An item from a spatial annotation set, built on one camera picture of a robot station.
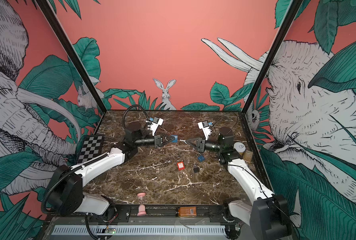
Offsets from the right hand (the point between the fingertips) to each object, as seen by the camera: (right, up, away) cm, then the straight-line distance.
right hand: (186, 142), depth 70 cm
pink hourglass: (-23, -35, +4) cm, 42 cm away
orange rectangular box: (0, -34, +1) cm, 34 cm away
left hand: (-6, +2, +1) cm, 7 cm away
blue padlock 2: (+10, -13, +24) cm, 29 cm away
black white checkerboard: (-61, -6, +25) cm, 66 cm away
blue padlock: (-5, +2, +3) cm, 6 cm away
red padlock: (-3, -17, +20) cm, 26 cm away
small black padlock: (+6, -19, +20) cm, 28 cm away
